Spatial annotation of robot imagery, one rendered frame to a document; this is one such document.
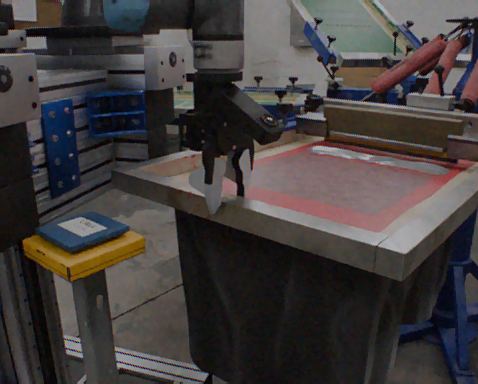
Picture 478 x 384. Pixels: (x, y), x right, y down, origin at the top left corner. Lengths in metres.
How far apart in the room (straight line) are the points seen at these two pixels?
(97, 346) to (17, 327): 0.38
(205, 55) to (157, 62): 0.35
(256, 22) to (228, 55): 6.02
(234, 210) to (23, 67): 0.36
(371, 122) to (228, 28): 0.62
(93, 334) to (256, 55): 6.10
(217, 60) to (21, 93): 0.27
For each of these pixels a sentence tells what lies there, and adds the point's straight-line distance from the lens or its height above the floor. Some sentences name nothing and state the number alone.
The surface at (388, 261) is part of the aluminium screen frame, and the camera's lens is 0.60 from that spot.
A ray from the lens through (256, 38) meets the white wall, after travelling 6.69.
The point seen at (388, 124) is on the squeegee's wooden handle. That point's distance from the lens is 1.20.
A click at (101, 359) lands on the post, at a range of 0.81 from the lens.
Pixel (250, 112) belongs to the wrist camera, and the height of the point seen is 1.13.
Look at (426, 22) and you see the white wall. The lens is 5.56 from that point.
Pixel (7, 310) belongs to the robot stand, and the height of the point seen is 0.68.
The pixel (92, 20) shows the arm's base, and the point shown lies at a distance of 1.11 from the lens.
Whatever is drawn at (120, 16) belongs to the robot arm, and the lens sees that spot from 0.65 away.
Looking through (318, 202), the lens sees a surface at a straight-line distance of 0.84.
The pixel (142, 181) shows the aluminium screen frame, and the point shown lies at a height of 0.98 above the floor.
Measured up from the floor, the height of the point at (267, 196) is 0.95.
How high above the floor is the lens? 1.23
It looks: 19 degrees down
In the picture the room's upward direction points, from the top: straight up
